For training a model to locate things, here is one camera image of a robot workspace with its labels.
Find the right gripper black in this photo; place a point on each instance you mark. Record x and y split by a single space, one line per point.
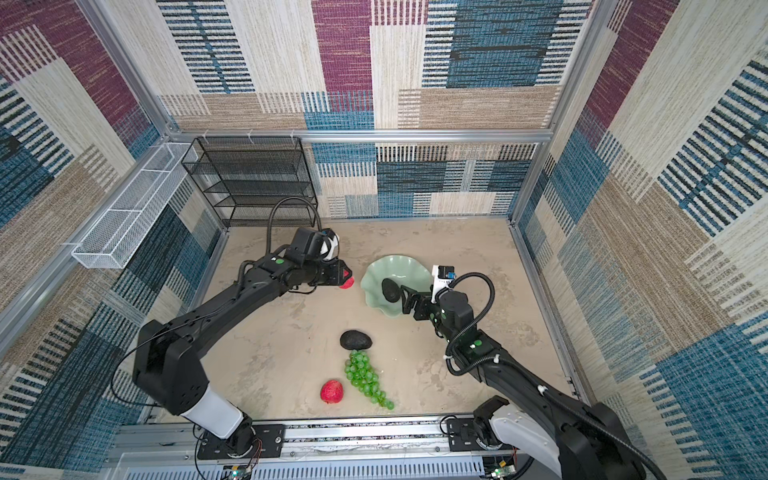
424 300

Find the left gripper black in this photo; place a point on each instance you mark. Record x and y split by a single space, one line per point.
338 278

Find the red fake strawberry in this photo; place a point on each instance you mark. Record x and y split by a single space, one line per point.
348 280
332 392

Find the dark fake avocado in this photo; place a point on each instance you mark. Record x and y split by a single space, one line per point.
391 290
355 340

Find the green fake grape bunch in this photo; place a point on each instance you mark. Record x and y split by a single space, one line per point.
362 375

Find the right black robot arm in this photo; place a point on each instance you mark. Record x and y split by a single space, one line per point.
571 438

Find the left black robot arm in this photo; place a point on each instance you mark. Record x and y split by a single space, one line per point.
168 358

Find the pale green wavy fruit bowl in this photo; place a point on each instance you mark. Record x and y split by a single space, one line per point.
403 271

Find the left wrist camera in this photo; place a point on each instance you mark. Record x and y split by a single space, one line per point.
314 245

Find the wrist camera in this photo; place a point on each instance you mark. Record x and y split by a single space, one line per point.
314 245
443 276

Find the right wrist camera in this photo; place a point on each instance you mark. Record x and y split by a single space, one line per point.
443 276

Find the black wire mesh shelf rack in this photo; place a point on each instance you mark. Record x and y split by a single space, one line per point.
242 178

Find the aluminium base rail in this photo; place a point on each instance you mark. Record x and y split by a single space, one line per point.
385 447

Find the white wire mesh basket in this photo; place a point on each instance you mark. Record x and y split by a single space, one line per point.
118 233

